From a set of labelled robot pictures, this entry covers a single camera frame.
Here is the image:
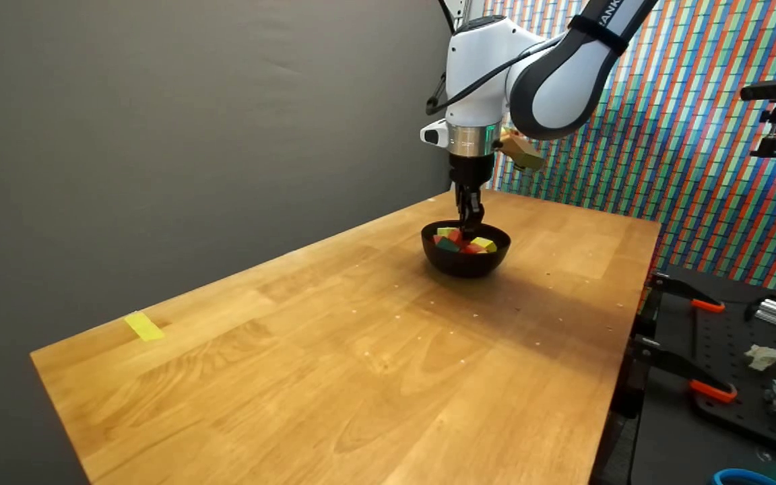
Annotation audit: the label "black camera cable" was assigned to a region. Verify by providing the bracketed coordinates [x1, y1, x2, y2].
[423, 34, 580, 119]

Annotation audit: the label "grey collapsible backdrop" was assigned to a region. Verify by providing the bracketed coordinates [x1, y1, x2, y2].
[0, 0, 463, 485]

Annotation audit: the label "yellow tape strip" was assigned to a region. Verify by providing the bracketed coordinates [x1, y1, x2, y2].
[122, 309, 169, 348]

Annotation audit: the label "small white crumpled object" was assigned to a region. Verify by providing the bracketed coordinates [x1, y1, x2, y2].
[745, 342, 776, 374]

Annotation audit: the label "wrist mounted stereo camera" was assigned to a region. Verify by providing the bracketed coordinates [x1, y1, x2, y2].
[496, 126, 551, 176]

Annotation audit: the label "black bowl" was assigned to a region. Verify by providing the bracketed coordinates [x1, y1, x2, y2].
[417, 218, 514, 280]

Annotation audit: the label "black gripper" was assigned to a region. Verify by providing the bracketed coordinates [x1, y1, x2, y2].
[447, 154, 496, 236]

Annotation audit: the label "multicoloured patterned cloth backdrop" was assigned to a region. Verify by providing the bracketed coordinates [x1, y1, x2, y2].
[452, 0, 776, 296]

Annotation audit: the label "black clamp orange handle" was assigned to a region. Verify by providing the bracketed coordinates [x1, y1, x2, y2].
[630, 331, 742, 410]
[650, 269, 731, 319]

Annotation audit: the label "blue round-handled tool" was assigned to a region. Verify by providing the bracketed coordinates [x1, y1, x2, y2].
[710, 467, 776, 485]

